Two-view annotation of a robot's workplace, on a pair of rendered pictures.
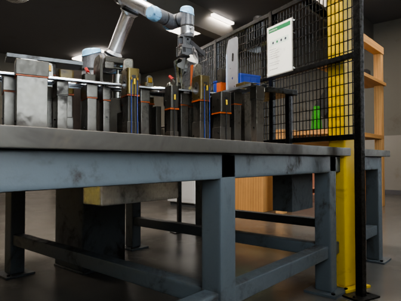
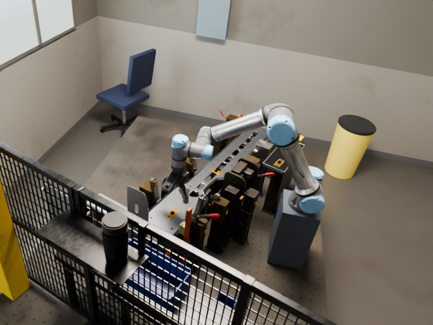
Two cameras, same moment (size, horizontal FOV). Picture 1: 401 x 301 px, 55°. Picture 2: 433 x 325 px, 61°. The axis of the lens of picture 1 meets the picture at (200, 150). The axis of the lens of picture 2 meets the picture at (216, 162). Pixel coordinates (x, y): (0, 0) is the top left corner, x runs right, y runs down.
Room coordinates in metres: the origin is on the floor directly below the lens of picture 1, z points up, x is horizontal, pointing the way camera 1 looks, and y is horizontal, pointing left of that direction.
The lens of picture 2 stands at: (3.34, -0.60, 2.37)
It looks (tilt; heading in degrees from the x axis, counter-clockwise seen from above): 36 degrees down; 145
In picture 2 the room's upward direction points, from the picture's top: 9 degrees clockwise
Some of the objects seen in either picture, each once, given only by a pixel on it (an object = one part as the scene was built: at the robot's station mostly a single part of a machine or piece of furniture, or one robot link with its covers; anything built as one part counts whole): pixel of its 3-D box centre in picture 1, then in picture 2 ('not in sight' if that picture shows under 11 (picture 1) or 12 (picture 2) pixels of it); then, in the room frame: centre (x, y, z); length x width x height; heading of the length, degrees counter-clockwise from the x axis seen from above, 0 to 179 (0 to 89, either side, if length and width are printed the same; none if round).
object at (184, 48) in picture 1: (186, 46); (178, 173); (2.07, 0.08, 1.25); 0.09 x 0.08 x 0.12; 120
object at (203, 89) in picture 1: (201, 112); (145, 208); (1.87, -0.01, 0.87); 0.12 x 0.07 x 0.35; 30
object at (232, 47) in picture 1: (231, 67); (138, 218); (2.21, -0.18, 1.17); 0.12 x 0.01 x 0.34; 30
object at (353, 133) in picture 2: not in sight; (347, 147); (1.27, 2.59, 0.32); 0.40 x 0.40 x 0.63
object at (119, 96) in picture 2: not in sight; (124, 93); (-0.34, 0.61, 0.48); 0.56 x 0.53 x 0.96; 49
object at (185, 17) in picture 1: (186, 17); (180, 147); (2.08, 0.07, 1.41); 0.09 x 0.08 x 0.11; 52
